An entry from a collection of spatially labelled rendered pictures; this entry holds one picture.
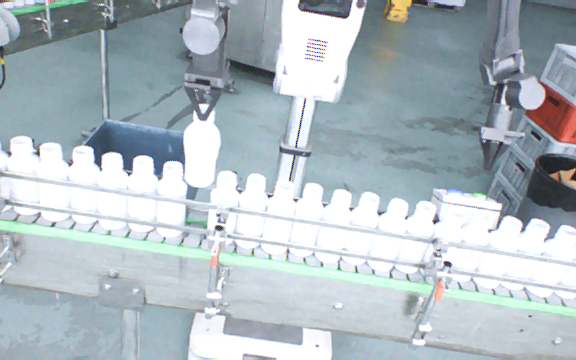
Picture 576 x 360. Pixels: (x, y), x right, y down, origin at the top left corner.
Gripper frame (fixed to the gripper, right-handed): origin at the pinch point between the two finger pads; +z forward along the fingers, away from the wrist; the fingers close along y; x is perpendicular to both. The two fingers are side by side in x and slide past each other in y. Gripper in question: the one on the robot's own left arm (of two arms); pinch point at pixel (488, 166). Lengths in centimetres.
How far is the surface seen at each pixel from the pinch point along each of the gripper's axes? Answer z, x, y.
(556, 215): 31, 124, 95
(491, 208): 9.2, -3.6, 1.4
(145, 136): 12, 44, -92
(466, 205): 9.4, -3.5, -4.5
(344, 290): 30.1, -15.3, -31.4
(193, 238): 24, -13, -66
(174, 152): 16, 45, -83
